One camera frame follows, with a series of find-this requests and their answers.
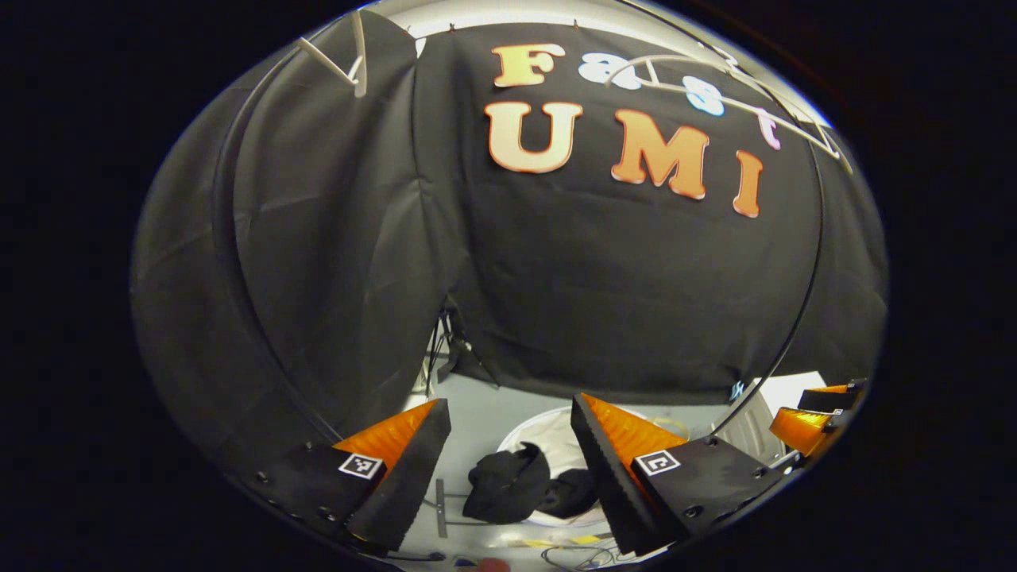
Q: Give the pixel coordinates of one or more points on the black backdrop cloth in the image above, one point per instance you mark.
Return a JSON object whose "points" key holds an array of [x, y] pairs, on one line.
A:
{"points": [[596, 278]]}

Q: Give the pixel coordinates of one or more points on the white sheet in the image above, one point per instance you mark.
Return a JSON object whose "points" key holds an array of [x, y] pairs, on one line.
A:
{"points": [[794, 383]]}

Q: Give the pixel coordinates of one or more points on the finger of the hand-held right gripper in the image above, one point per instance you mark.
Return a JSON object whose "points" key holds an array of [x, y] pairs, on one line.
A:
{"points": [[830, 399], [806, 429]]}

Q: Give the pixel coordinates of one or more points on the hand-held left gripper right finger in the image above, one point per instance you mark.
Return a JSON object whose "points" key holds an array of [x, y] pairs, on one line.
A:
{"points": [[608, 477]]}

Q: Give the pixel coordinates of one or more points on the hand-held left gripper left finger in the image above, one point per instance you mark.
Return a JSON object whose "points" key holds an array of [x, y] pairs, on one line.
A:
{"points": [[413, 477]]}

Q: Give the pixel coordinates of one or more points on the black tripod stand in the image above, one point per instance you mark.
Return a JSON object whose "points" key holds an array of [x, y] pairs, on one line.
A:
{"points": [[465, 353]]}

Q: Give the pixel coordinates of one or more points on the white laundry hamper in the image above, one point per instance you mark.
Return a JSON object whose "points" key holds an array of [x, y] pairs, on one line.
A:
{"points": [[548, 433]]}

